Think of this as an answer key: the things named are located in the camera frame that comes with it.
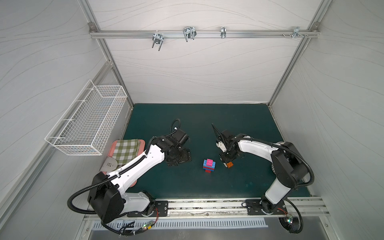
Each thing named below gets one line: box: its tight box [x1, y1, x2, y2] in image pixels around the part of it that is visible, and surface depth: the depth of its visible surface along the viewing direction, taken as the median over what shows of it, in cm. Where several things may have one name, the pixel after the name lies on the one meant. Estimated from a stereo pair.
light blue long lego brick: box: [203, 159, 216, 168], surface depth 81 cm
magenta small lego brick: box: [206, 158, 214, 167], surface depth 80 cm
